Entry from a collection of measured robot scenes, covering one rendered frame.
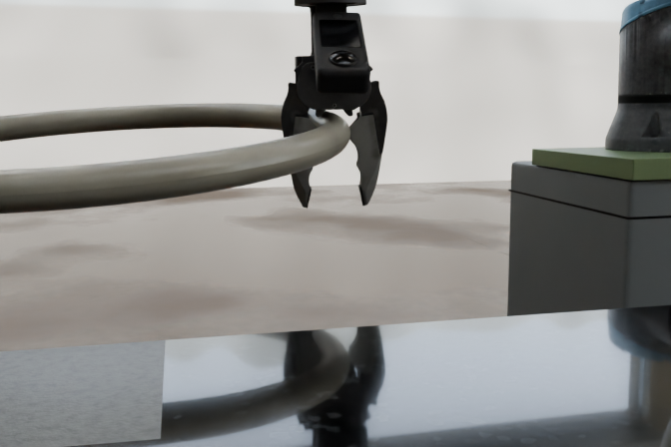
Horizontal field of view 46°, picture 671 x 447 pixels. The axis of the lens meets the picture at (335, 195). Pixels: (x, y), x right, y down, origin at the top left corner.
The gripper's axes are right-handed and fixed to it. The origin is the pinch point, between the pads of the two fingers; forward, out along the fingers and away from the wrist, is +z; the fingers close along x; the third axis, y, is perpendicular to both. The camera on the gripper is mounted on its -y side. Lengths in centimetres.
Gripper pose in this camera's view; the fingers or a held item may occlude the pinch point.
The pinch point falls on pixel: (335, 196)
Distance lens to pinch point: 79.0
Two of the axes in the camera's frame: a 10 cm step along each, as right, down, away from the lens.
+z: 0.2, 9.8, 1.7
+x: -10.0, 0.3, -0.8
